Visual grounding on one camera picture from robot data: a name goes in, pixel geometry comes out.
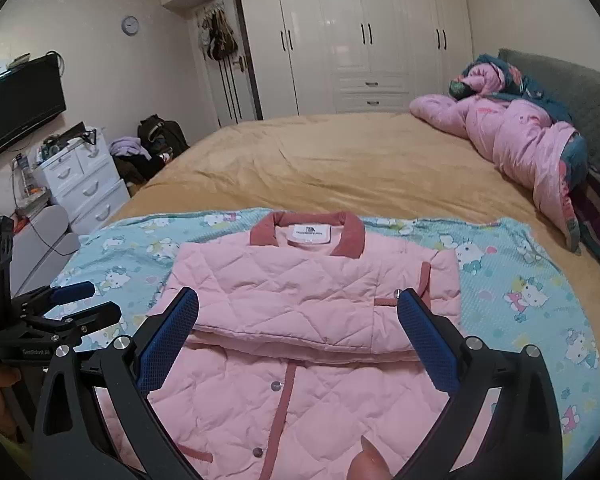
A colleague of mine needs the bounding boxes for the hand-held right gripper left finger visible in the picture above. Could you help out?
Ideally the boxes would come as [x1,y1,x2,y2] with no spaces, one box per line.
[32,287,216,480]

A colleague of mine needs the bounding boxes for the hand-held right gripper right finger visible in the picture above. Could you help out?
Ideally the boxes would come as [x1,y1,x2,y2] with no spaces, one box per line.
[397,287,563,480]

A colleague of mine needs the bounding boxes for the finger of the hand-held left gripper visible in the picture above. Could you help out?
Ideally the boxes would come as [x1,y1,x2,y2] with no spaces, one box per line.
[10,281,95,313]
[0,301,122,346]

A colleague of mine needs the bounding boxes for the pink quilted jacket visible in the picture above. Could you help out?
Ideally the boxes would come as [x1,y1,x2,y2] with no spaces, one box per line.
[97,211,463,480]

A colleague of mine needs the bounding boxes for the dark clothes pile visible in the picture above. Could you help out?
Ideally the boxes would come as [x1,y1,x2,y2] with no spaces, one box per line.
[115,152,157,184]

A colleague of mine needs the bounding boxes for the purple clothes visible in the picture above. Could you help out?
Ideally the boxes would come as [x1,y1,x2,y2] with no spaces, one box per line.
[109,136,151,158]

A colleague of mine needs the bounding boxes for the person's right hand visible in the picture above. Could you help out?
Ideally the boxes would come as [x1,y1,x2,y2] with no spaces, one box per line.
[347,435,396,480]

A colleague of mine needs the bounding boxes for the grey padded bench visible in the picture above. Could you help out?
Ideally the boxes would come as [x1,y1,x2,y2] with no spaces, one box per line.
[15,204,81,291]

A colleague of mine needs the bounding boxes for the white drawer cabinet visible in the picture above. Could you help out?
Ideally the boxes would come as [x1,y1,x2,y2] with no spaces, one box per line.
[35,130,131,236]

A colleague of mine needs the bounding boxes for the cartoon cat printed sheet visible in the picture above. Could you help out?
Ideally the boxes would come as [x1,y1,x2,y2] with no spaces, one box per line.
[45,207,600,461]

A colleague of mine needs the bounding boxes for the black triangular stand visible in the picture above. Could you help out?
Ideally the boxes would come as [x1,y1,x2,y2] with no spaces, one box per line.
[65,122,101,151]

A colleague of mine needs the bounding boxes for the black television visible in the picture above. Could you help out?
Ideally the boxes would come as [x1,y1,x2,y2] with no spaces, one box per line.
[0,55,67,163]

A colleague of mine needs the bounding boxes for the black bag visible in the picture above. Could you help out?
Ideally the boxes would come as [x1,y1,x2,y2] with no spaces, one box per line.
[137,115,190,161]

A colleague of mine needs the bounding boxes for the bed with tan cover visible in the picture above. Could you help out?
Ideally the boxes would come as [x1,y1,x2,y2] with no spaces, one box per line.
[45,110,600,461]

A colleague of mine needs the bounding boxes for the pink floral quilt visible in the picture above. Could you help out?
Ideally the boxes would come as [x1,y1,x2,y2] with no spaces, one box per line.
[409,52,588,253]

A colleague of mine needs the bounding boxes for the white door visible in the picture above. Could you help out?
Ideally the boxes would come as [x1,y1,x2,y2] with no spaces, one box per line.
[195,0,263,128]

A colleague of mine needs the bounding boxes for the grey padded headboard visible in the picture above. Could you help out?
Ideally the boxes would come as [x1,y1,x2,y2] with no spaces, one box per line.
[497,49,600,176]

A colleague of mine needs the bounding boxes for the hanging bags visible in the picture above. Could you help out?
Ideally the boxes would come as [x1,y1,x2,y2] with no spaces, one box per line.
[200,5,240,61]

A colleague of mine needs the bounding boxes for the white wardrobe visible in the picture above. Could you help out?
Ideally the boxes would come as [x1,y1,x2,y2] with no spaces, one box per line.
[237,0,476,123]

